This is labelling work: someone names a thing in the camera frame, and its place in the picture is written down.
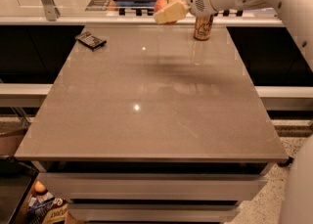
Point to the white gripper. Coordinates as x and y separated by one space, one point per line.
198 0

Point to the red apple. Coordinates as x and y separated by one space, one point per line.
164 13

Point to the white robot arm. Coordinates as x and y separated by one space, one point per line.
297 17

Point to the dark rxbar chocolate bar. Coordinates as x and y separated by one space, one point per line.
90 41

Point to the gold drink can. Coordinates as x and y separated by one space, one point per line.
203 28

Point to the upper grey drawer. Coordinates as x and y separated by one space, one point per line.
159 187

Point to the grey drawer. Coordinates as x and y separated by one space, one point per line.
152 213
159 187

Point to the small orange fruit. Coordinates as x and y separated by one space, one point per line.
39 188

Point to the lower grey drawer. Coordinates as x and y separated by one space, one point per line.
152 213

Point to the snack bags in bin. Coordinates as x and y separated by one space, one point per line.
46 209

